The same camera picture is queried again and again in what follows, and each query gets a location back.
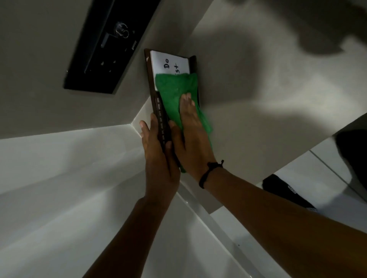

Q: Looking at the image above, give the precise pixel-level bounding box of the person's left hand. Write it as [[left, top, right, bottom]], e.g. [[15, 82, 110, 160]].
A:
[[139, 113, 181, 203]]

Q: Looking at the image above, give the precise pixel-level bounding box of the white handwritten paper sheet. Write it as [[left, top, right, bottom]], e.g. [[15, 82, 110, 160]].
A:
[[150, 50, 191, 92]]

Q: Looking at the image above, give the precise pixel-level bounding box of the dark brown calendar frame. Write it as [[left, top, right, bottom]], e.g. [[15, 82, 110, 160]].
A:
[[144, 48, 202, 170]]

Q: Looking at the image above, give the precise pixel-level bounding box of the person's right hand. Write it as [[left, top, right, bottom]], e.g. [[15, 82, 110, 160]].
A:
[[169, 92, 217, 181]]

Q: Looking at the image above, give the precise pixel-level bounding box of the person's right forearm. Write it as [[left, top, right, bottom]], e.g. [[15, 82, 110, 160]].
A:
[[201, 167, 367, 278]]

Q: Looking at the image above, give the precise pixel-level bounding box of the black wall switch panel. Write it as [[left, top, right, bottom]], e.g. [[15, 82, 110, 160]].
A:
[[63, 0, 162, 95]]

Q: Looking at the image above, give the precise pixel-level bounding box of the person's left forearm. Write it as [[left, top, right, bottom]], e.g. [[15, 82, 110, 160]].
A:
[[83, 195, 179, 278]]

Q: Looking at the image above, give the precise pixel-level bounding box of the green cleaning cloth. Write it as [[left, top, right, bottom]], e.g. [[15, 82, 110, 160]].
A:
[[155, 73, 214, 174]]

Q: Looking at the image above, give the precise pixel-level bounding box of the metal knob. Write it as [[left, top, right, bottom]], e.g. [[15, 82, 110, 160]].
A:
[[113, 22, 130, 39]]

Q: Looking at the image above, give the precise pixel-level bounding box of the black shoe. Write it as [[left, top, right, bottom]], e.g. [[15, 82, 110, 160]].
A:
[[262, 174, 318, 213]]

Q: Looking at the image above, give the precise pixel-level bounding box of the black garment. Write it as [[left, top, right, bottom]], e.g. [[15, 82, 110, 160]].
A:
[[335, 129, 367, 201]]

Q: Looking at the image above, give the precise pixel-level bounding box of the black wrist band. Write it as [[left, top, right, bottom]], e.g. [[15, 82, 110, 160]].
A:
[[198, 160, 225, 189]]

